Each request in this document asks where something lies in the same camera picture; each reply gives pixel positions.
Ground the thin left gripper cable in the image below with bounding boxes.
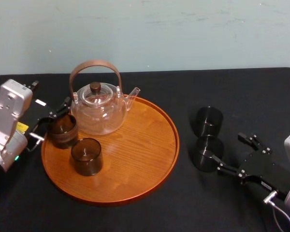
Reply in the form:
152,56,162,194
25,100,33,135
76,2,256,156
26,132,45,152

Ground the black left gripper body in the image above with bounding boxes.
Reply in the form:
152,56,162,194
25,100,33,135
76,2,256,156
15,98,58,139

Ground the smoked dark glass cup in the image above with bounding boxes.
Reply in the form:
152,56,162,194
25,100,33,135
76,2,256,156
47,114,79,149
70,137,103,177
195,105,224,139
192,137,225,173

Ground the thin gripper cable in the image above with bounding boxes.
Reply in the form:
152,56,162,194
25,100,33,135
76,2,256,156
263,190,290,232
26,132,45,152

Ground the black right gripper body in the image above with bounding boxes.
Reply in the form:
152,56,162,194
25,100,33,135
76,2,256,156
237,149,290,199

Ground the glass teapot lid, wooden knob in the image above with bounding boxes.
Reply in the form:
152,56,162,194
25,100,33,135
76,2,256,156
80,81,112,102

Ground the clear glass teapot, wooden handle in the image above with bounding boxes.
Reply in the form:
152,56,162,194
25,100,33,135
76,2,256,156
69,59,142,136

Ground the black table cloth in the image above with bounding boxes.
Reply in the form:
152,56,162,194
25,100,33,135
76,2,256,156
0,67,290,232

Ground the round wooden tray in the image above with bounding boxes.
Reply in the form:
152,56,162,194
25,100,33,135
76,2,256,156
41,95,180,207

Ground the thin right gripper cable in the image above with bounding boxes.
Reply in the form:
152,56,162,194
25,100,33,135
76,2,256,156
263,190,290,232

